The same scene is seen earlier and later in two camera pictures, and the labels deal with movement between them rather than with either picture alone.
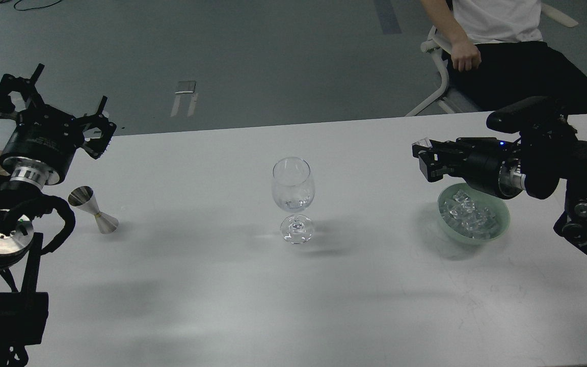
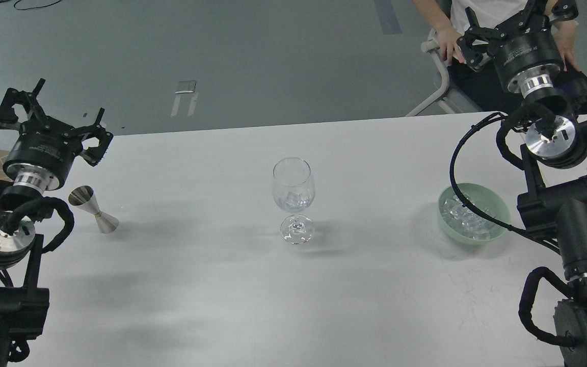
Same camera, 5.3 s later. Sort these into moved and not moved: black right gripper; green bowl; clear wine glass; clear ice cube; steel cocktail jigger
Moved: clear ice cube; black right gripper
Not moved: clear wine glass; steel cocktail jigger; green bowl
